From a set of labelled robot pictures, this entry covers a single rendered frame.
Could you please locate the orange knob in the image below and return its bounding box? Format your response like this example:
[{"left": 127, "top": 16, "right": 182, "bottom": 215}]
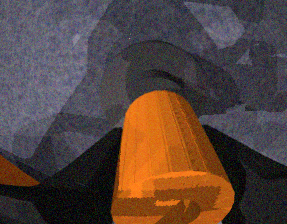
[{"left": 111, "top": 91, "right": 235, "bottom": 224}]

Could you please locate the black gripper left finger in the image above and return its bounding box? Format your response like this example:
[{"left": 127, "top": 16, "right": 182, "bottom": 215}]
[{"left": 0, "top": 127, "right": 123, "bottom": 224}]

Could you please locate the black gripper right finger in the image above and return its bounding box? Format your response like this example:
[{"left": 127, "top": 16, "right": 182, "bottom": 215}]
[{"left": 202, "top": 124, "right": 287, "bottom": 224}]

